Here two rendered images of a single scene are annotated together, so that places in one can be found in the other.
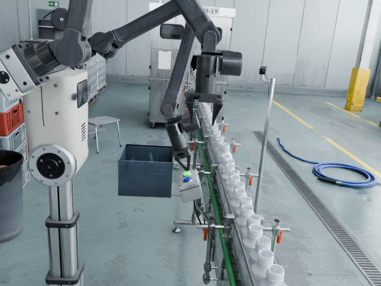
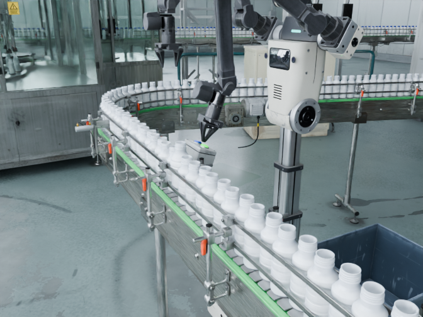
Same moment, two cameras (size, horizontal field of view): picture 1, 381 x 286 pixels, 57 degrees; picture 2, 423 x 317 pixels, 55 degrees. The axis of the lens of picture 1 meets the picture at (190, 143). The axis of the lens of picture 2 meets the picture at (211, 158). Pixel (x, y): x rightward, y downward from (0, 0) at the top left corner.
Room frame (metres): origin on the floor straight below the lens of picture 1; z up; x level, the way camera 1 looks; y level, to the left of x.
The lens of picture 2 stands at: (2.71, -0.61, 1.61)
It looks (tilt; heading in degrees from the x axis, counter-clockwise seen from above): 20 degrees down; 155
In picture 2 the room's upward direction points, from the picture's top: straight up
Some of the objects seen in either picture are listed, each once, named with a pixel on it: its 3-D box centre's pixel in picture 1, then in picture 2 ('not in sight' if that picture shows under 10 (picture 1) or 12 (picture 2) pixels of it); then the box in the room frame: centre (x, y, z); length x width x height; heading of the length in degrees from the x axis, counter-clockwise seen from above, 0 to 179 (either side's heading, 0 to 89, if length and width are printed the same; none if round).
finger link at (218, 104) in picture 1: (209, 109); (165, 56); (1.03, -0.05, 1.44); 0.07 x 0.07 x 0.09; 3
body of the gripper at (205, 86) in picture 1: (204, 85); (168, 38); (1.03, -0.03, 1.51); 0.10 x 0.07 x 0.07; 93
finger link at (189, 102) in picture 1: (197, 109); (172, 55); (1.03, -0.01, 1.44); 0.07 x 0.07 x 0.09; 3
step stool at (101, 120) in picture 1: (95, 131); not in sight; (4.92, 1.39, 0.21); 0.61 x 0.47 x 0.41; 57
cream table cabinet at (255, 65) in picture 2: not in sight; (286, 90); (-1.97, 2.69, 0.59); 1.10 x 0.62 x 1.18; 75
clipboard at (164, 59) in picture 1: (164, 59); not in sight; (6.08, 0.53, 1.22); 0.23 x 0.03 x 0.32; 93
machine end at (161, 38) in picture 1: (187, 67); not in sight; (6.88, 0.16, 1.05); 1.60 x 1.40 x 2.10; 3
